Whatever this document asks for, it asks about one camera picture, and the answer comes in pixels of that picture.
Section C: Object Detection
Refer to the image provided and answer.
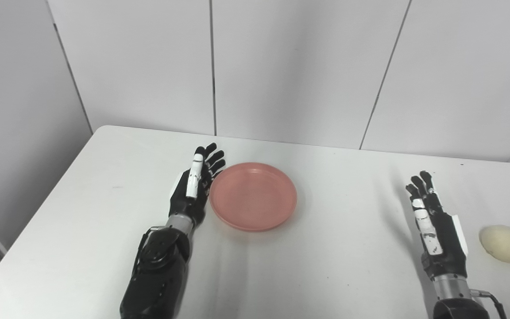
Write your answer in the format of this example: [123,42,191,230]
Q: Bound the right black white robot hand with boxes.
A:
[405,171,469,280]

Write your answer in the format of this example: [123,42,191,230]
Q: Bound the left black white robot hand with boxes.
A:
[168,143,227,228]

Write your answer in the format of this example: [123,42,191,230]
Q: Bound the pink round plate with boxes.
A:
[209,162,298,232]

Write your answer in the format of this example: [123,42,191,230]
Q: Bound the cream steamed bun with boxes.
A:
[479,225,510,264]

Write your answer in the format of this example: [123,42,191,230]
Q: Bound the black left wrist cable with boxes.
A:
[133,226,165,277]

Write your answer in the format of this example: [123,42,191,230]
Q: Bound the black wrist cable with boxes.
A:
[133,226,165,277]
[471,288,508,319]

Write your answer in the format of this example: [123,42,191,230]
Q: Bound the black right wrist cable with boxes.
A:
[471,288,508,319]

